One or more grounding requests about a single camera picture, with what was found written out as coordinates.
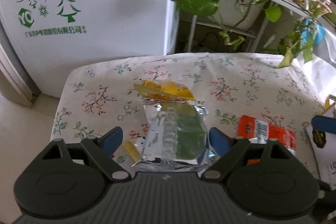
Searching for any white refrigerator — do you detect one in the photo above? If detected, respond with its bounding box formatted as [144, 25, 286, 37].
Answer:
[0, 0, 179, 106]

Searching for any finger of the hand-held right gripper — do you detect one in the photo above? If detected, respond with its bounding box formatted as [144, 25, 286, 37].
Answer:
[310, 115, 336, 132]

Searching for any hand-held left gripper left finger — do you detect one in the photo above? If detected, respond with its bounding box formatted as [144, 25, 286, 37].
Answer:
[42, 126, 130, 180]

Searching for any white paper bag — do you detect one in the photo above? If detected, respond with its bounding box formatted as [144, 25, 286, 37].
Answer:
[306, 94, 336, 185]

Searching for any silver green snack packet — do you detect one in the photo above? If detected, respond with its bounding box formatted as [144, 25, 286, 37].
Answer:
[131, 101, 218, 168]

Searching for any floral tablecloth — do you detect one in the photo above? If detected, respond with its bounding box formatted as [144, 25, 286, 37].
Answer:
[50, 52, 326, 180]

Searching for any yellow snack packet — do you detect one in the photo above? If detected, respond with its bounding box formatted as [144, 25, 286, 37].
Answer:
[133, 80, 196, 102]

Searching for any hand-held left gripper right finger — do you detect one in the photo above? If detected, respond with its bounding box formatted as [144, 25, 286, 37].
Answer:
[201, 127, 298, 180]

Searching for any blue bag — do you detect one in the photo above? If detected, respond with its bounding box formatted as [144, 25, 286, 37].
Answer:
[301, 19, 326, 46]

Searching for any black snack packet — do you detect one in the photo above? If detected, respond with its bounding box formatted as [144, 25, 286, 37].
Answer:
[312, 126, 328, 149]

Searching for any white grey tablecloth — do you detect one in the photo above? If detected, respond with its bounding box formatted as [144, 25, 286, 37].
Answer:
[295, 30, 336, 100]

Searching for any small yellow striped packet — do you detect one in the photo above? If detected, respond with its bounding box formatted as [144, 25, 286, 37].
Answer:
[122, 136, 146, 163]

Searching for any orange snack packet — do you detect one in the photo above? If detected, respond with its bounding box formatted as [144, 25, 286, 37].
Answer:
[236, 115, 297, 164]

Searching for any wicker basket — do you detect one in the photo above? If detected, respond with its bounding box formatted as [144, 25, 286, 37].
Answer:
[291, 0, 332, 14]

